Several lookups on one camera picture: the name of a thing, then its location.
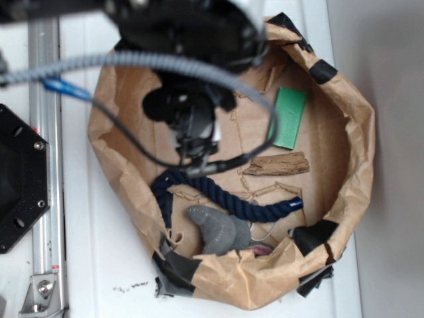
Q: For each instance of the grey plush toy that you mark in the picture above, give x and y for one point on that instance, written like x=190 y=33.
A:
x=222 y=233

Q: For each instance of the black octagonal mount plate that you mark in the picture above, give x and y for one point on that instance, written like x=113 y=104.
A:
x=24 y=180

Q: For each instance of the metal corner bracket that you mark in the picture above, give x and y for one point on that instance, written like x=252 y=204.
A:
x=43 y=297

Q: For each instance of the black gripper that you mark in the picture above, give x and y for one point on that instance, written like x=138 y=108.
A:
x=187 y=106

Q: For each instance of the blue cable connector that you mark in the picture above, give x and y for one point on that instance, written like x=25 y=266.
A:
x=62 y=87

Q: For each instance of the brown crumpled paper bag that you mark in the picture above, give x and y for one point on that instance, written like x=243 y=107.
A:
x=337 y=138

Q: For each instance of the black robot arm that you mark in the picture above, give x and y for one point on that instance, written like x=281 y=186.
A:
x=197 y=49

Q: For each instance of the aluminium extrusion rail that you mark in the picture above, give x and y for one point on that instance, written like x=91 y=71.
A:
x=48 y=234

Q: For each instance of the brown wood piece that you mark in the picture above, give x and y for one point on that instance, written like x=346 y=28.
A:
x=278 y=164

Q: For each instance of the green rectangular block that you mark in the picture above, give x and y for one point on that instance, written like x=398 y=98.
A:
x=289 y=108

